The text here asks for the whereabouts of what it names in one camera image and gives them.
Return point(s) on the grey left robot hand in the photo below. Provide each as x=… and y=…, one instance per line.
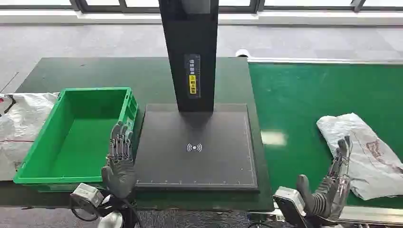
x=119, y=176

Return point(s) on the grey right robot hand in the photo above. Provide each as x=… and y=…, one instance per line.
x=324, y=198

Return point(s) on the white parcel bag red print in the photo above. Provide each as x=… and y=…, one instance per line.
x=368, y=157

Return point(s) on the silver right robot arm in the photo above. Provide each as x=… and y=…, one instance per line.
x=324, y=222

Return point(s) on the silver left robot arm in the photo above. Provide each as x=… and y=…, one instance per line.
x=111, y=220

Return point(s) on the green plastic crate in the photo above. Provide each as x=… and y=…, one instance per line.
x=78, y=141

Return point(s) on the green conveyor belt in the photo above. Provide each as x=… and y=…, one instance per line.
x=299, y=104

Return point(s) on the large white woven sack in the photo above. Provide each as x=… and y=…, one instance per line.
x=22, y=126

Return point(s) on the yellow black column label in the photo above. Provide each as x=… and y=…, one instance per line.
x=192, y=77

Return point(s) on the black scanner column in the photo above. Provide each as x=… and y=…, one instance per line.
x=189, y=37

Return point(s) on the white window sill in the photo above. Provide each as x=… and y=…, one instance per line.
x=110, y=17

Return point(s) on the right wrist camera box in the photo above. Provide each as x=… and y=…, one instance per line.
x=289, y=204

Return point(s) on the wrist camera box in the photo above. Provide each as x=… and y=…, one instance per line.
x=86, y=193
x=289, y=204

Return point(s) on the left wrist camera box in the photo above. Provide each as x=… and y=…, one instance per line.
x=86, y=193

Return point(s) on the silver conveyor side rail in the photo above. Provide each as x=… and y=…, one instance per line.
x=314, y=60
x=371, y=215

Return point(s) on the black scanner base plate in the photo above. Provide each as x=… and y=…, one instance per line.
x=195, y=157

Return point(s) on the dark window frame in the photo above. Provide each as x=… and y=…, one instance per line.
x=82, y=5

